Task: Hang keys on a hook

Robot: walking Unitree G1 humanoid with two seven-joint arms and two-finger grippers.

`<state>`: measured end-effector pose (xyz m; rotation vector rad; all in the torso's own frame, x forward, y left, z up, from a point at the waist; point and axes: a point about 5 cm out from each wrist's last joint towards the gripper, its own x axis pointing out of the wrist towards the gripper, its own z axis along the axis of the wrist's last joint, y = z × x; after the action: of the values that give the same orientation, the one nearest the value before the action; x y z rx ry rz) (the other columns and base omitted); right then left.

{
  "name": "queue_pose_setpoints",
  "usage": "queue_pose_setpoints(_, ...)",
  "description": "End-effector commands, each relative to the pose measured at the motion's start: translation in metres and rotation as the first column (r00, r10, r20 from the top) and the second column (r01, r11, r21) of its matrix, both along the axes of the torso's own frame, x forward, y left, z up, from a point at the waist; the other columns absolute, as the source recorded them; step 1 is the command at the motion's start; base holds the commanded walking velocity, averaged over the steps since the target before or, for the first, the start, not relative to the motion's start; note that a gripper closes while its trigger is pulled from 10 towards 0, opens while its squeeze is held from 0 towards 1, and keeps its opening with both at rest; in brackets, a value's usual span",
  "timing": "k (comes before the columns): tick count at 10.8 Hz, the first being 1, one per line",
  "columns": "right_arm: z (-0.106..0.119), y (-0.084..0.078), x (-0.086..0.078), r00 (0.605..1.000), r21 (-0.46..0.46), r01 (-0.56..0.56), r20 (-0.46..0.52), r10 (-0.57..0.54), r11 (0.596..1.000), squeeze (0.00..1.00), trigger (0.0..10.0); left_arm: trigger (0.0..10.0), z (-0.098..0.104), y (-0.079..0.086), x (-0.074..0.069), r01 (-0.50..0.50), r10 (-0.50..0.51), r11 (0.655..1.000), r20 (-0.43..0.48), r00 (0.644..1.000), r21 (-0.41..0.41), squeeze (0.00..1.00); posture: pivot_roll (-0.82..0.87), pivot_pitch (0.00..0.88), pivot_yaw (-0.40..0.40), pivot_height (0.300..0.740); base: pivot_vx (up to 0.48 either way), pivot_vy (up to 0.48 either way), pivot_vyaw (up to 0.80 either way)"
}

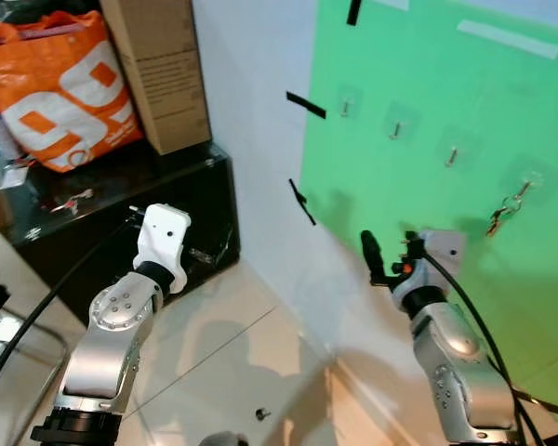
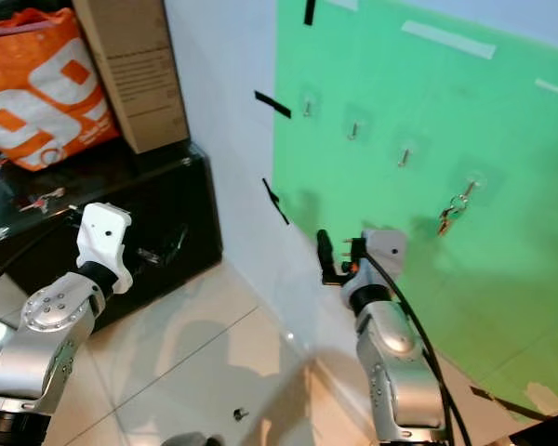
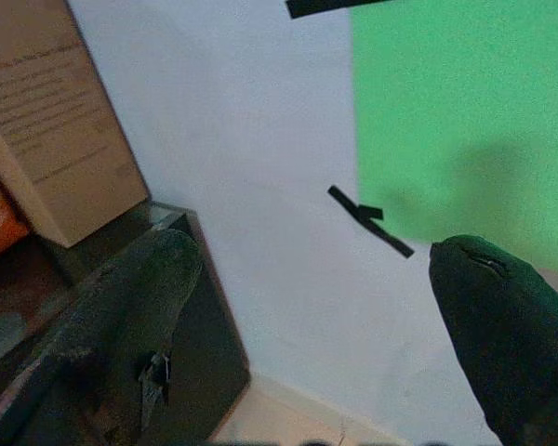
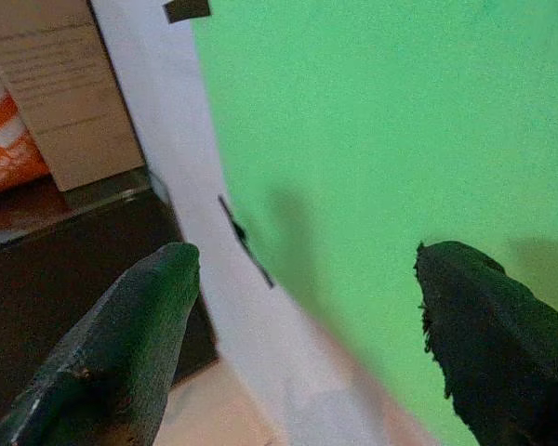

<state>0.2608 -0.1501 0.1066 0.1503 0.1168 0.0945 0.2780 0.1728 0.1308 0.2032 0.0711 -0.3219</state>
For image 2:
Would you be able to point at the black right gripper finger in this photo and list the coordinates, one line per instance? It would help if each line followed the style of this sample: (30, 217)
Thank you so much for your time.
(360, 249)
(326, 251)

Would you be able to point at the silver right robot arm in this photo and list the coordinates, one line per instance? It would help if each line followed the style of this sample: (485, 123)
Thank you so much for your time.
(395, 362)

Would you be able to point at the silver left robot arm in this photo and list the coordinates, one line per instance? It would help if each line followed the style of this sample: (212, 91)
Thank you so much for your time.
(37, 348)

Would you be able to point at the silver keys with red tag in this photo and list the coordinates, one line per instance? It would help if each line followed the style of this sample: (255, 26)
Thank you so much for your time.
(45, 199)

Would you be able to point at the black tape strip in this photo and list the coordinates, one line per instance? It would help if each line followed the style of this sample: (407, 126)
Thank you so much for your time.
(309, 11)
(274, 202)
(272, 104)

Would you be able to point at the small dark floor screw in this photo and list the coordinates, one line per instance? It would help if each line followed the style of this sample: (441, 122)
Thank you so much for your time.
(239, 413)

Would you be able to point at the glossy black cabinet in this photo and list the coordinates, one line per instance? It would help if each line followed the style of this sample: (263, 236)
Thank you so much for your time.
(130, 190)

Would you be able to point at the long white tape strip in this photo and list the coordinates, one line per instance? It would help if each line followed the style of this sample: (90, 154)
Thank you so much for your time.
(448, 39)

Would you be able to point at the grey robot foot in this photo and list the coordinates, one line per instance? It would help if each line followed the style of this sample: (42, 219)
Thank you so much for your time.
(193, 439)

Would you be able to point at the brown cardboard box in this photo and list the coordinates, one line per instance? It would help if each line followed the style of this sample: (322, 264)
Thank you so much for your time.
(139, 74)

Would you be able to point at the orange white shopping bag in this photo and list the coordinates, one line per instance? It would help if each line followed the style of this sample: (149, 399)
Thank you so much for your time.
(51, 93)

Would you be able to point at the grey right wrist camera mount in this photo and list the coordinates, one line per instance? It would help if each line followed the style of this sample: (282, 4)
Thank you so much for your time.
(386, 247)

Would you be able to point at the clear adhesive wall hook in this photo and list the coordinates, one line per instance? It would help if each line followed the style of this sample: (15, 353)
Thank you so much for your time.
(471, 186)
(405, 155)
(308, 104)
(353, 128)

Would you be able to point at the green wall sheet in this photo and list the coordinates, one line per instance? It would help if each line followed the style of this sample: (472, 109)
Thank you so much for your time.
(428, 84)

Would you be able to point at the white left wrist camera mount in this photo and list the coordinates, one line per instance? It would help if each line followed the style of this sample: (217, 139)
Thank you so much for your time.
(104, 234)

